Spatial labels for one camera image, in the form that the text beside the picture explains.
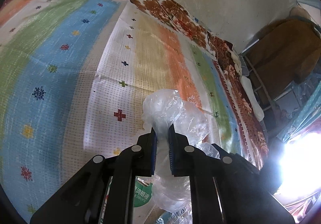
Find clear plastic bag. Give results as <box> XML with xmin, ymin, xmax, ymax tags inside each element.
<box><xmin>142</xmin><ymin>89</ymin><xmax>218</xmax><ymax>213</ymax></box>

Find green white medicine box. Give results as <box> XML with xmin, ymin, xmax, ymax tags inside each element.
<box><xmin>133</xmin><ymin>177</ymin><xmax>152</xmax><ymax>208</ymax></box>

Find blue printed clear package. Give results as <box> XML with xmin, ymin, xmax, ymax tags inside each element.
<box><xmin>155</xmin><ymin>208</ymin><xmax>193</xmax><ymax>224</ymax></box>

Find striped colourful bed mat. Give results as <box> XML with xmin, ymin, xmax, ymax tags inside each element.
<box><xmin>1</xmin><ymin>0</ymin><xmax>262</xmax><ymax>222</ymax></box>

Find blue patterned hanging cloth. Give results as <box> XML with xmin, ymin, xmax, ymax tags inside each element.
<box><xmin>276</xmin><ymin>83</ymin><xmax>320</xmax><ymax>142</ymax></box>

